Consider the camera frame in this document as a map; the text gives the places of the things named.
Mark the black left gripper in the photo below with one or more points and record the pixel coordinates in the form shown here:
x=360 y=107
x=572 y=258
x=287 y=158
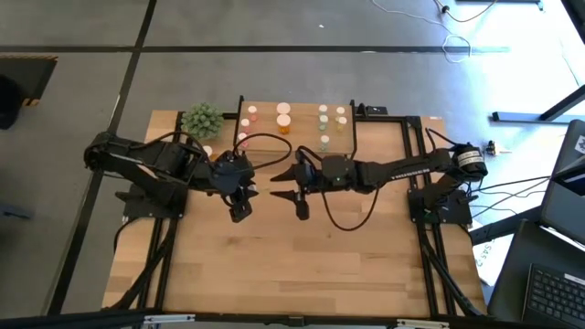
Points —
x=241 y=211

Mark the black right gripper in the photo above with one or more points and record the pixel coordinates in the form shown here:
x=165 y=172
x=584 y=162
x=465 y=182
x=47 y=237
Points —
x=308 y=176

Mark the red medicine bottle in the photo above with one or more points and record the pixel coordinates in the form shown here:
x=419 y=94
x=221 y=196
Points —
x=252 y=109
x=242 y=136
x=245 y=122

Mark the teal green medicine bottle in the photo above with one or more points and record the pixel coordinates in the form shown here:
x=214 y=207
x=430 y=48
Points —
x=323 y=109
x=323 y=119
x=324 y=139

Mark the yellow medicine bottle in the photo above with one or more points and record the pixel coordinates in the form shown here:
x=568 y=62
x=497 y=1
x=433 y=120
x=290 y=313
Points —
x=340 y=110
x=342 y=120

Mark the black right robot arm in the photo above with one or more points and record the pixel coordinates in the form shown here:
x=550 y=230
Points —
x=411 y=166

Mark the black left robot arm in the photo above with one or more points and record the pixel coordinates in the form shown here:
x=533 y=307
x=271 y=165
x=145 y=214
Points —
x=151 y=164

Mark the green potted artificial plant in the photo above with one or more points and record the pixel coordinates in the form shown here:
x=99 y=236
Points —
x=202 y=121

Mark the small black box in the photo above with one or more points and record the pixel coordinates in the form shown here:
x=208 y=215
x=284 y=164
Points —
x=377 y=110

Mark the power plug strip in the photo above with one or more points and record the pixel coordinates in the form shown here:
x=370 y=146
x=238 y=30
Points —
x=492 y=147

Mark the white paper sheet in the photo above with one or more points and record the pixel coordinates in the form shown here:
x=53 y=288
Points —
x=486 y=265

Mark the black desk crossbar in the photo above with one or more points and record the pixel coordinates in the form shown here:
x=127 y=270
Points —
x=503 y=226

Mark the black floor hatch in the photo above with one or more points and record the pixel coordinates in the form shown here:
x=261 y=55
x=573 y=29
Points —
x=39 y=75

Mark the black desk leg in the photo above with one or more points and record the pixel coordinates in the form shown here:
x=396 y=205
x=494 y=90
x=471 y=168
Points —
x=577 y=11
x=525 y=117

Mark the person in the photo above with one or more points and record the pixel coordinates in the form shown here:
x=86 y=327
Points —
x=9 y=102

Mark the dark grey laptop lid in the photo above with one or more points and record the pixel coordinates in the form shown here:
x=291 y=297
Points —
x=564 y=205

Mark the black open laptop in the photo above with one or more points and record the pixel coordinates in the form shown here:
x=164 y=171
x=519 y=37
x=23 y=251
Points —
x=553 y=297

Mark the wooden shelf with black frame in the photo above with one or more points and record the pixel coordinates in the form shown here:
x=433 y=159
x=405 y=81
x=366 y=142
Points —
x=301 y=132

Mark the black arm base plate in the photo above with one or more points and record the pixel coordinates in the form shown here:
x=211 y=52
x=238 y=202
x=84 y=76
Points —
x=137 y=211
x=457 y=214

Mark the silver metal bracket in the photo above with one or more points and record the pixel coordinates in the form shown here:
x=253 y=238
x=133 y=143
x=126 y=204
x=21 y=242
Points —
x=169 y=318
x=422 y=324

